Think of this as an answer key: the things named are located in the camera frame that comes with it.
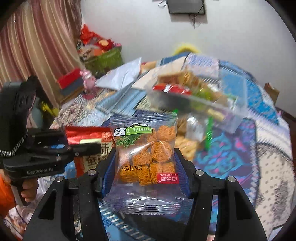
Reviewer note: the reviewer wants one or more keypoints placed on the striped brown curtain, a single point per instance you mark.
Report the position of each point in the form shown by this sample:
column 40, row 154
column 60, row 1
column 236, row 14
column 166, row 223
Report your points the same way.
column 34, row 39

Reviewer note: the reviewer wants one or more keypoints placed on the yellow foam tube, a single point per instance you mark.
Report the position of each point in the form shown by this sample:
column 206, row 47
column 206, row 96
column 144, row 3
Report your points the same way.
column 185, row 48

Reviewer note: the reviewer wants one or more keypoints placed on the small black wall monitor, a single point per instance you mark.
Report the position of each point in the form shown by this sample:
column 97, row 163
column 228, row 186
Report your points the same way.
column 186, row 6

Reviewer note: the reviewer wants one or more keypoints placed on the pink plush toy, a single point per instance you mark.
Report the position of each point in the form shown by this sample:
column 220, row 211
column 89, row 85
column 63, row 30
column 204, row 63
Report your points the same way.
column 89, row 81

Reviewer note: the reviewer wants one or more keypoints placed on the large red beige packet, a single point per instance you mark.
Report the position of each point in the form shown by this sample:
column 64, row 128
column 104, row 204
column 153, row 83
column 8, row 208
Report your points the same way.
column 87, row 139

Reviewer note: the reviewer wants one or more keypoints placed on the green snack sachet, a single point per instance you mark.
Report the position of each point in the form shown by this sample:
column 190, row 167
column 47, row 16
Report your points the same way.
column 202, row 94

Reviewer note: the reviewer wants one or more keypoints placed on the red snack packet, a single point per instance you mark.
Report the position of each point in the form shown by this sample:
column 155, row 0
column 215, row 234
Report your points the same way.
column 172, row 89

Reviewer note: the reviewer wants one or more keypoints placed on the person's left hand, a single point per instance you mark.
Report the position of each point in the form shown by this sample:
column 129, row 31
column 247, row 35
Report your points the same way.
column 30, row 188

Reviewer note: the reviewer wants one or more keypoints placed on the small cardboard box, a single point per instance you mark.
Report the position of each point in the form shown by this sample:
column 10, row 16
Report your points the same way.
column 271, row 92

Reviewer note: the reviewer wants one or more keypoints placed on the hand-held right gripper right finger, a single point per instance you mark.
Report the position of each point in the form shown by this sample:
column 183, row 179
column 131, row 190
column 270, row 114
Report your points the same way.
column 183, row 172

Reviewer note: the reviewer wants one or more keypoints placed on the white pillow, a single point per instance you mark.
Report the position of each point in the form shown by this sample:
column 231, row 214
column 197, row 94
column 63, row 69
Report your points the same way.
column 120, row 74

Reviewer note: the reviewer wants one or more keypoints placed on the red gift box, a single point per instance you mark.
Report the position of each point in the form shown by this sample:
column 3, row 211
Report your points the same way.
column 69, row 77

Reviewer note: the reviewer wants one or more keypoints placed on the orange noodle ball packet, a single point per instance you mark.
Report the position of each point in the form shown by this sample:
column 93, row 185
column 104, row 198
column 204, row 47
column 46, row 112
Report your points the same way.
column 145, row 150

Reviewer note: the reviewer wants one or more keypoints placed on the pile of red clutter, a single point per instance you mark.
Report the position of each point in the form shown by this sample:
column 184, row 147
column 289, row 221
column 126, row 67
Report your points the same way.
column 94, row 42

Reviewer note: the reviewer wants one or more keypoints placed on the grey box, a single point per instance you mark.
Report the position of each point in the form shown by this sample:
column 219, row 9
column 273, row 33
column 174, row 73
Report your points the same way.
column 71, row 90

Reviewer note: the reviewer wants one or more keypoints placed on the clear plastic container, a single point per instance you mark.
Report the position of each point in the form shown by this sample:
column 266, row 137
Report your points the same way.
column 219, row 102

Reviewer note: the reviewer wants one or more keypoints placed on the green bag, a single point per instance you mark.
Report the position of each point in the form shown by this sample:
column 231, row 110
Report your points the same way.
column 104, row 60

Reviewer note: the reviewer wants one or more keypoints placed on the clear chips packet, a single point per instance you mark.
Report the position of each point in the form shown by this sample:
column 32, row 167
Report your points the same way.
column 190, row 139

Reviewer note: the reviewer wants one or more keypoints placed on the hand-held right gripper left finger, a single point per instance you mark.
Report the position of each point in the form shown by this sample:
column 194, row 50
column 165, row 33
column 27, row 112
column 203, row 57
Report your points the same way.
column 108, row 176

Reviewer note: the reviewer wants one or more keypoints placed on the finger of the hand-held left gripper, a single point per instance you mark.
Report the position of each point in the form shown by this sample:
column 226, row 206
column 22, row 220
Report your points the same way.
column 52, row 139
column 85, row 149

